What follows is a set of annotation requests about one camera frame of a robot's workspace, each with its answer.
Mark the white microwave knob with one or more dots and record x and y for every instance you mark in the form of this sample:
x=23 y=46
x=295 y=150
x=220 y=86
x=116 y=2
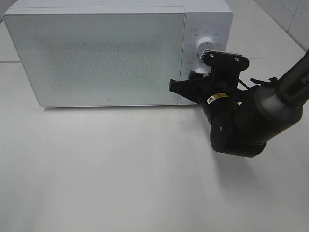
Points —
x=203 y=43
x=201 y=71

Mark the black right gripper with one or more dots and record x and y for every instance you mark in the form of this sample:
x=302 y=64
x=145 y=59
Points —
x=216 y=92

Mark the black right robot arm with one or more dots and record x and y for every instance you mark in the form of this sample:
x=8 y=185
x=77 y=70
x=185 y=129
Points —
x=242 y=121

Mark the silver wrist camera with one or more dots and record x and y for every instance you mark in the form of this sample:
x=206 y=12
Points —
x=224 y=60

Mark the white microwave door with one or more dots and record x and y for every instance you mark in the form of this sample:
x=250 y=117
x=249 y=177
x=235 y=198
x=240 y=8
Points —
x=99 y=60

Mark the white microwave oven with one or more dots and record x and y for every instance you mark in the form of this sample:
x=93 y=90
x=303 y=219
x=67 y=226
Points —
x=205 y=20

